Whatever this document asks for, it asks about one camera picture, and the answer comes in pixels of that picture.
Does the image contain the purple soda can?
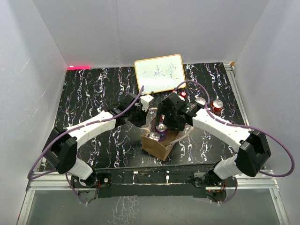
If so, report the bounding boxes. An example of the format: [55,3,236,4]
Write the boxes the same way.
[148,132,161,142]
[195,97,206,105]
[155,122,168,141]

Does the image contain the red cola can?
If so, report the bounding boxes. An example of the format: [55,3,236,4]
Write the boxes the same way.
[210,99,224,116]

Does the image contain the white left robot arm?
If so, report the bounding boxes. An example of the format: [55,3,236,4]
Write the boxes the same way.
[44,93,153,187]

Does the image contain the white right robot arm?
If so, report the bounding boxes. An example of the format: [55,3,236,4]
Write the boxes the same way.
[155,92,271,186]

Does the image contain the red capped black bottle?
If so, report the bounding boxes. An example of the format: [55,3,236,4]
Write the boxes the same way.
[180,91,187,98]

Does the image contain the yellow framed whiteboard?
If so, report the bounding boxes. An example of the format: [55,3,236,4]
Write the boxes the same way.
[134,54,186,94]

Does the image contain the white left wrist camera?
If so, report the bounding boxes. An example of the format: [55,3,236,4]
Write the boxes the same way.
[140,94,154,112]

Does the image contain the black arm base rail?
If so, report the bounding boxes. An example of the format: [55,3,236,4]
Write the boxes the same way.
[71,164,236,198]

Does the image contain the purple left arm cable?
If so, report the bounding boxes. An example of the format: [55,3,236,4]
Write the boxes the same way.
[27,85,145,205]

